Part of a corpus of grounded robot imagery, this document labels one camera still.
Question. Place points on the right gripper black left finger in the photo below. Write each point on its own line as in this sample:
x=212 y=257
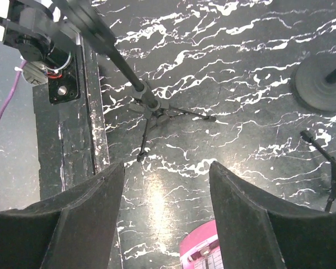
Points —
x=73 y=229

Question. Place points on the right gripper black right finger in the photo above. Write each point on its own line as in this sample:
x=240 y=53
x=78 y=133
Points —
x=259 y=230

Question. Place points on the black round-base desk stand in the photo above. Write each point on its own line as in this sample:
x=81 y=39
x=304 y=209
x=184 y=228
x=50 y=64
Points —
x=313 y=83

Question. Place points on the black clamp arm green mic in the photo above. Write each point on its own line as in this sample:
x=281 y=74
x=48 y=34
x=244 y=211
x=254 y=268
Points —
x=102 y=40

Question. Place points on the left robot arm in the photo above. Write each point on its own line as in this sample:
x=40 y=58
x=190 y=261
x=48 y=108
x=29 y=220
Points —
x=48 y=46

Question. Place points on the pink phone dock stand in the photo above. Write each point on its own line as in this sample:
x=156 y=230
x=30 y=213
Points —
x=201 y=248

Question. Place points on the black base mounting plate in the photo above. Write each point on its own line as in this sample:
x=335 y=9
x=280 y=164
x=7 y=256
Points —
x=72 y=143

